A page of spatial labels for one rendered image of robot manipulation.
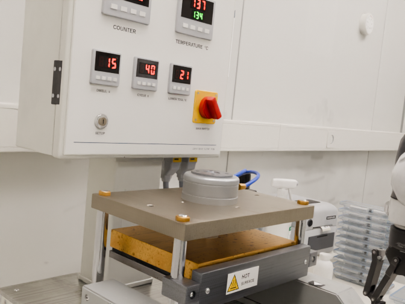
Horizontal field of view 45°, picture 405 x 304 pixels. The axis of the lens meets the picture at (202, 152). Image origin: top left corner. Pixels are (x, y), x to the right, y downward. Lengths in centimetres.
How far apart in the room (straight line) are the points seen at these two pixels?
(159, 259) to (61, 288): 26
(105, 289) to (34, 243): 57
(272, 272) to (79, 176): 67
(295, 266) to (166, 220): 23
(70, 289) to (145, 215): 29
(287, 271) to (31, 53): 48
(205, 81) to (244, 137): 78
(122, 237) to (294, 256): 24
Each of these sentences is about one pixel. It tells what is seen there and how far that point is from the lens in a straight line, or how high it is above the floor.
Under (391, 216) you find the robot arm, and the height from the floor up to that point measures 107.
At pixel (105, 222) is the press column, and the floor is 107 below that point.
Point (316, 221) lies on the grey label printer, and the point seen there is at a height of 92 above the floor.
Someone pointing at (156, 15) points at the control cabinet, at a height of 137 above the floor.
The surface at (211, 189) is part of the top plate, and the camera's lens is 66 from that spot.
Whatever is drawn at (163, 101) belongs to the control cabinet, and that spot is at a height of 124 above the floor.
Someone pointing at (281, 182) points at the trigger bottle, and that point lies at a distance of 154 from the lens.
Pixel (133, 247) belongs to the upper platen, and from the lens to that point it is 67.
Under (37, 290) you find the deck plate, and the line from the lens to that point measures 84.
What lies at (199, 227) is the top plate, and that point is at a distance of 56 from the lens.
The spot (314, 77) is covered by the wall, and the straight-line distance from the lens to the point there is 208.
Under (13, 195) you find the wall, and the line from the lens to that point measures 114.
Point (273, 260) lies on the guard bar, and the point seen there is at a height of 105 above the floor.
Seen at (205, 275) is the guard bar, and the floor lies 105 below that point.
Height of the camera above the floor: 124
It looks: 5 degrees down
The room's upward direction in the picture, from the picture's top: 6 degrees clockwise
